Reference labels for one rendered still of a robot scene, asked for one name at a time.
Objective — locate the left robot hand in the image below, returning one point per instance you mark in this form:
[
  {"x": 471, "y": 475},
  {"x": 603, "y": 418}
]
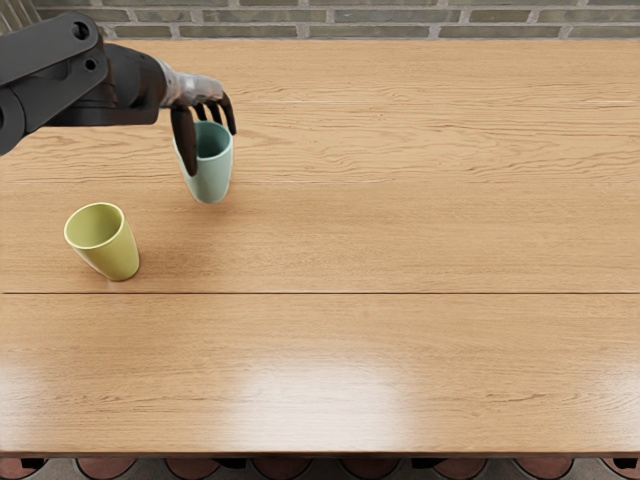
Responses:
[{"x": 192, "y": 90}]

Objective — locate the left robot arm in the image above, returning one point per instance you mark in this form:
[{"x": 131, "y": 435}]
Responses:
[{"x": 60, "y": 85}]

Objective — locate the pale teal cup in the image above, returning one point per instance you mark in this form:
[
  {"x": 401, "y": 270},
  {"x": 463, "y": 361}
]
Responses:
[{"x": 212, "y": 172}]

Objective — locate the yellow-green cup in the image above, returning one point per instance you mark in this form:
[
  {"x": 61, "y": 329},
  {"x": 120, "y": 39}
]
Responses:
[{"x": 107, "y": 245}]

